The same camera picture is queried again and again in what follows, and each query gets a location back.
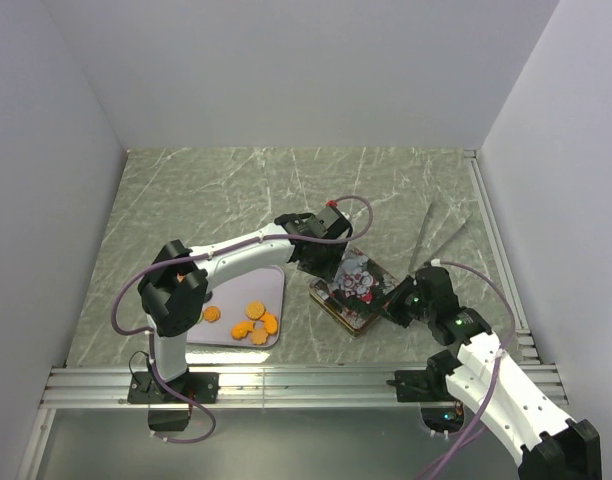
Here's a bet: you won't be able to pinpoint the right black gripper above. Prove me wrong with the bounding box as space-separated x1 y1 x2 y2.
369 275 434 329

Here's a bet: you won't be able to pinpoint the gold tin lid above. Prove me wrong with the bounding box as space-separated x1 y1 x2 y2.
309 247 398 318

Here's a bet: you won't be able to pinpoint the gold cookie tin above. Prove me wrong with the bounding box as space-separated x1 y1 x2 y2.
309 289 379 338

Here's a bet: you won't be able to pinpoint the metal tongs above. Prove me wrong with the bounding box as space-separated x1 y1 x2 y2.
408 198 473 274

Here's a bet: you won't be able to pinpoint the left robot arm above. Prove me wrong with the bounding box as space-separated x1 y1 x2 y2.
137 204 353 402

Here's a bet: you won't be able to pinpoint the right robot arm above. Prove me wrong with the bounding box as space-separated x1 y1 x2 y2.
381 259 602 479

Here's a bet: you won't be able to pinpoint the lilac plastic tray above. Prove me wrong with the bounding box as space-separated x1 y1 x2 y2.
187 266 285 349

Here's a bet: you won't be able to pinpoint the orange fish cookie right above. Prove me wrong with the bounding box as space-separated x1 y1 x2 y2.
260 312 279 335

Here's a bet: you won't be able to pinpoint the orange fish cookie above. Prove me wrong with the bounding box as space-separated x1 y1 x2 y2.
231 320 255 340
260 312 279 335

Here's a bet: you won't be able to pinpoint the round waffle cookie lower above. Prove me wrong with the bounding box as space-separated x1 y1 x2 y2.
245 301 266 321

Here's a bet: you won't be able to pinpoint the orange leaf cookie bottom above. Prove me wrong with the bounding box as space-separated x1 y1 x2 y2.
250 328 269 345

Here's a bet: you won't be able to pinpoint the orange fish cookie bottom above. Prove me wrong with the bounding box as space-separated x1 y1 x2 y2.
231 320 255 340

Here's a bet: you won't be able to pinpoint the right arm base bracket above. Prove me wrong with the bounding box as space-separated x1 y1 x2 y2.
385 368 487 436

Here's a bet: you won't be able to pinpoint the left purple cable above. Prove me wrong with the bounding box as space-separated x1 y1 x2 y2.
110 195 375 444

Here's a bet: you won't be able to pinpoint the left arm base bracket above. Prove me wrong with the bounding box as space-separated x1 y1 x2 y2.
126 351 219 439

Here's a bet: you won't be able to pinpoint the aluminium rail frame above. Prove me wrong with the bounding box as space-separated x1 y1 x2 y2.
37 147 568 479

